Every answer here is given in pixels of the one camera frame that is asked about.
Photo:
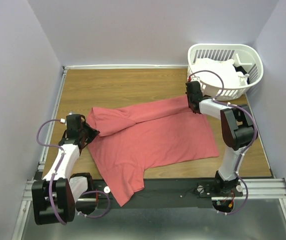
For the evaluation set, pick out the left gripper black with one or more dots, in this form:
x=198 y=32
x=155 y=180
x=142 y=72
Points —
x=93 y=132

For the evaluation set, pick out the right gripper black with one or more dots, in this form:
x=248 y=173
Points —
x=188 y=98

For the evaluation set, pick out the red t shirt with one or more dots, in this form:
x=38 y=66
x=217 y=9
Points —
x=148 y=135

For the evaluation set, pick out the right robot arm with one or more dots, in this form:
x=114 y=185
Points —
x=238 y=132

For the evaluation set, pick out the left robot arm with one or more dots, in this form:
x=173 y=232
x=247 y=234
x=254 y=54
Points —
x=55 y=195

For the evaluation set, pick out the white laundry basket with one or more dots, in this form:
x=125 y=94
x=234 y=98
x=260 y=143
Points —
x=243 y=55

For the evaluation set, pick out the white t shirt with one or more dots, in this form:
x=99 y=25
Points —
x=224 y=69

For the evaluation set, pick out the black garment in basket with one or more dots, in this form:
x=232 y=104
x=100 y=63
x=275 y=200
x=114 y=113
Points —
x=244 y=76

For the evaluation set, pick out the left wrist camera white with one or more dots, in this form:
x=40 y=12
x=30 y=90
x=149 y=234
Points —
x=65 y=120

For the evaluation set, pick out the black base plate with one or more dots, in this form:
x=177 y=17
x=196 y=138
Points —
x=165 y=193

